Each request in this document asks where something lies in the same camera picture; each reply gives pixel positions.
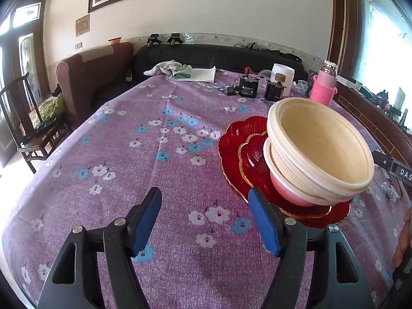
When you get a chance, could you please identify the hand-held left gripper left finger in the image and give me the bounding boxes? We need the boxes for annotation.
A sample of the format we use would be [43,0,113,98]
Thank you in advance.
[37,187,162,309]

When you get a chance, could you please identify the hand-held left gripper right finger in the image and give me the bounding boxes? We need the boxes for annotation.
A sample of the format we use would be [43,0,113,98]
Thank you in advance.
[248,187,375,309]

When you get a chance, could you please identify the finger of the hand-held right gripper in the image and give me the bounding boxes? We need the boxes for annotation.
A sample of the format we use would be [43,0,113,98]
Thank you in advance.
[371,150,392,172]

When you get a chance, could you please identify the cream disposable bowl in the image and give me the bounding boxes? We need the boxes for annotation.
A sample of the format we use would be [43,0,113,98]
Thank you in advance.
[263,138,355,207]
[267,98,375,198]

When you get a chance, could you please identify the small red plate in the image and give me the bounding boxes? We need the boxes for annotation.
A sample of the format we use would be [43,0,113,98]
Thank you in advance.
[237,132,332,219]

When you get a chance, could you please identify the large red plate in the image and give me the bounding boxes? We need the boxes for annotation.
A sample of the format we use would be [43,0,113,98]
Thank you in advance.
[217,116,354,229]

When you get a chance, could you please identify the person's right hand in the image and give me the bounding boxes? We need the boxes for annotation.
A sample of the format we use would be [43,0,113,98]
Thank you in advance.
[392,209,412,269]

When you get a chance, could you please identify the wooden cabinet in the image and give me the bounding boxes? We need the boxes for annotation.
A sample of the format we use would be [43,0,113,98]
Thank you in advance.
[335,80,412,171]

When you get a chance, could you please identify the purple floral tablecloth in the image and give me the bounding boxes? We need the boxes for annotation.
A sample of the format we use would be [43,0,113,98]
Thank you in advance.
[2,69,406,309]

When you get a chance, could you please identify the pink thermos bottle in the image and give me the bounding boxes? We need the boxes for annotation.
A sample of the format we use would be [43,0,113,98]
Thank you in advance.
[309,60,338,107]

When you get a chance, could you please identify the white plastic tub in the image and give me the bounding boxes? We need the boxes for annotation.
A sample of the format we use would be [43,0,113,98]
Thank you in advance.
[271,63,295,97]

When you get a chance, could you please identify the dark wooden chair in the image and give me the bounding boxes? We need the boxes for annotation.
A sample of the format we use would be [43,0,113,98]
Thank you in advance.
[0,72,70,174]

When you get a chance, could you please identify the black cloth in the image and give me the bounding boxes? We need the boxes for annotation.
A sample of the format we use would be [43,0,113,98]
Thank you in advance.
[34,119,63,134]

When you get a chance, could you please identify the green patterned cushion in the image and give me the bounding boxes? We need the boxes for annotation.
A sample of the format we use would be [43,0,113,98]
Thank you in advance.
[30,93,65,124]

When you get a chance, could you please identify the white work gloves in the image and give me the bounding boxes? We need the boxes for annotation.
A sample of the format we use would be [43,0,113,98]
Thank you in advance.
[143,59,193,77]

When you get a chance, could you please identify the white folded towel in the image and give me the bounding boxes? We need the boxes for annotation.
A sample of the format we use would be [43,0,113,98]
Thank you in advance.
[168,65,218,83]

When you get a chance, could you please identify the brown fabric armchair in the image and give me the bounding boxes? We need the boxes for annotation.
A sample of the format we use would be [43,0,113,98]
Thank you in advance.
[56,41,135,123]

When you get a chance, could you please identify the black leather sofa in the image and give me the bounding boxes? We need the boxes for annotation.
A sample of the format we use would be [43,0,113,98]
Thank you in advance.
[90,43,308,110]

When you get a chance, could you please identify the wooden glass entrance door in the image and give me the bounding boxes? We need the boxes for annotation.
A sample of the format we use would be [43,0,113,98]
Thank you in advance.
[0,0,49,168]

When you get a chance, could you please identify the small wall plaque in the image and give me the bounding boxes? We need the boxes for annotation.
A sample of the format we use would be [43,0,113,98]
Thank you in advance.
[75,14,91,37]

